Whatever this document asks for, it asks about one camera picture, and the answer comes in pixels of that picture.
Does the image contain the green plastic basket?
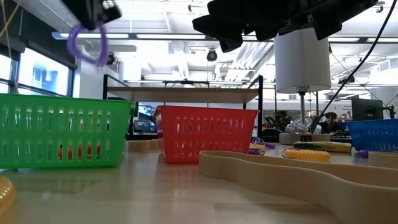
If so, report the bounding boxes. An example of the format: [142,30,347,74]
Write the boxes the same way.
[0,93,137,170]

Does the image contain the ceiling light strip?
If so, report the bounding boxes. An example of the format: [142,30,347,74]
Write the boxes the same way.
[51,30,274,41]

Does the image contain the amber spiral wrist coil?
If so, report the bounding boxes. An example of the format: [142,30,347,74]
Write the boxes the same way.
[0,175,17,216]

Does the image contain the yellow crayon box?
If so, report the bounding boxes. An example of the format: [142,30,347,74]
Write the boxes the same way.
[293,141,353,154]

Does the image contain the white shade table lamp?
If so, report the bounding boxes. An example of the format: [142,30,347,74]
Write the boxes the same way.
[273,27,332,146]

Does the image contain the person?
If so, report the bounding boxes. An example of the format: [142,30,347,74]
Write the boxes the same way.
[319,111,345,134]

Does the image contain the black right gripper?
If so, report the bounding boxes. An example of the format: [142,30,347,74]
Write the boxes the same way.
[192,0,379,53]

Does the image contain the red plastic basket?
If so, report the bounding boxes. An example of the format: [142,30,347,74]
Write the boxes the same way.
[154,105,260,165]

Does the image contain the long black cable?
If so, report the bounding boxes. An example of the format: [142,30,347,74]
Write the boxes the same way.
[310,0,398,134]

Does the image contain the wooden shelf riser black legs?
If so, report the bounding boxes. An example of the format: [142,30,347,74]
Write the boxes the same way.
[102,73,264,141]

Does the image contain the black computer monitor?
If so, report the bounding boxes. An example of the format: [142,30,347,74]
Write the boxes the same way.
[351,97,384,122]

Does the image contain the large window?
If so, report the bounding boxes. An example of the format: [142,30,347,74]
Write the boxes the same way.
[0,46,75,97]

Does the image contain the beige curved track piece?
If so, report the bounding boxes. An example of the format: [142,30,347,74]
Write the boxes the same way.
[198,150,398,224]

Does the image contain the red-orange spiral wrist coil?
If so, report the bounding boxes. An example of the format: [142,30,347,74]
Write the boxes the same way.
[57,143,103,161]

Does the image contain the blue plastic basket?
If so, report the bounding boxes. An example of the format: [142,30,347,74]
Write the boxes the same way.
[340,119,398,154]

